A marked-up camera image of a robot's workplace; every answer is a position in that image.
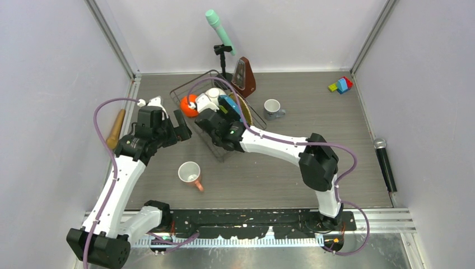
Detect lime green plate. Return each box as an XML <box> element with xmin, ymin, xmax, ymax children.
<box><xmin>219</xmin><ymin>105</ymin><xmax>228</xmax><ymax>115</ymax></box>

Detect black handheld microphone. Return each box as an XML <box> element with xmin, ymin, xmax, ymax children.
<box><xmin>373</xmin><ymin>138</ymin><xmax>397</xmax><ymax>192</ymax></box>

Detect grey ceramic mug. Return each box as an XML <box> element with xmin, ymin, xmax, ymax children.
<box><xmin>264</xmin><ymin>99</ymin><xmax>286</xmax><ymax>120</ymax></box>

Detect brown wooden metronome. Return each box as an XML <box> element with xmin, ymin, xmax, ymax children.
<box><xmin>231</xmin><ymin>57</ymin><xmax>257</xmax><ymax>99</ymax></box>

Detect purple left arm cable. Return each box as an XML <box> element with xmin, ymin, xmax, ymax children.
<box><xmin>82</xmin><ymin>98</ymin><xmax>201</xmax><ymax>269</ymax></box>

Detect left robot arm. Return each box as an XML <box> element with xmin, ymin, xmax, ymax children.
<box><xmin>66</xmin><ymin>106</ymin><xmax>192</xmax><ymax>268</ymax></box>

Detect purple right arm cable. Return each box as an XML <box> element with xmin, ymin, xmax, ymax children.
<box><xmin>187</xmin><ymin>77</ymin><xmax>371</xmax><ymax>258</ymax></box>

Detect blue polka dot plate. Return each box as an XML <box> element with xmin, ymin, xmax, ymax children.
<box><xmin>218</xmin><ymin>95</ymin><xmax>242</xmax><ymax>121</ymax></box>

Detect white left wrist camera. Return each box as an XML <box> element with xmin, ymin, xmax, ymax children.
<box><xmin>137</xmin><ymin>96</ymin><xmax>169</xmax><ymax>120</ymax></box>

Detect black microphone stand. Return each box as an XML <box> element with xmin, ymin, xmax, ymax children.
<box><xmin>213</xmin><ymin>44</ymin><xmax>232</xmax><ymax>82</ymax></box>

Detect pink floral mug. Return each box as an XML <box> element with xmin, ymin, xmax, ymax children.
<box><xmin>178</xmin><ymin>161</ymin><xmax>204</xmax><ymax>192</ymax></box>

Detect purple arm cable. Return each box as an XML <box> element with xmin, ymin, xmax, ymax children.
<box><xmin>187</xmin><ymin>77</ymin><xmax>371</xmax><ymax>258</ymax></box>
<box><xmin>82</xmin><ymin>98</ymin><xmax>201</xmax><ymax>269</ymax></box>

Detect colourful toy blocks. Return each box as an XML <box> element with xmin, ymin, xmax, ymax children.
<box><xmin>328</xmin><ymin>76</ymin><xmax>353</xmax><ymax>94</ymax></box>

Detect woven bamboo plate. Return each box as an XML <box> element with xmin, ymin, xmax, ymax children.
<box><xmin>229</xmin><ymin>93</ymin><xmax>253</xmax><ymax>126</ymax></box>

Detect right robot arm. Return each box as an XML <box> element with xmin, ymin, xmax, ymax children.
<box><xmin>195</xmin><ymin>109</ymin><xmax>343</xmax><ymax>230</ymax></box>

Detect wooden rolling pin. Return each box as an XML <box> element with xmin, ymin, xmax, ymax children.
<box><xmin>106</xmin><ymin>109</ymin><xmax>126</xmax><ymax>150</ymax></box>

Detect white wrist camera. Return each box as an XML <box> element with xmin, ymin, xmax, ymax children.
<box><xmin>137</xmin><ymin>96</ymin><xmax>169</xmax><ymax>120</ymax></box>
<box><xmin>188</xmin><ymin>94</ymin><xmax>219</xmax><ymax>113</ymax></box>

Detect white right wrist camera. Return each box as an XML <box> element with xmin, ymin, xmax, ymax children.
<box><xmin>188</xmin><ymin>94</ymin><xmax>219</xmax><ymax>113</ymax></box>

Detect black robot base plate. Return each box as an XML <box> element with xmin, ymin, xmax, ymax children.
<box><xmin>151</xmin><ymin>208</ymin><xmax>357</xmax><ymax>239</ymax></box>

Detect dark wire dish rack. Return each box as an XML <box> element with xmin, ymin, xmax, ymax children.
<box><xmin>170</xmin><ymin>69</ymin><xmax>244</xmax><ymax>163</ymax></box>

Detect mint green microphone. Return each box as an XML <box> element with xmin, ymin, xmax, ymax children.
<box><xmin>205</xmin><ymin>9</ymin><xmax>236</xmax><ymax>56</ymax></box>

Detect orange bowl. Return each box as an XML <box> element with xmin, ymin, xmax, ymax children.
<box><xmin>180</xmin><ymin>94</ymin><xmax>199</xmax><ymax>118</ymax></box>

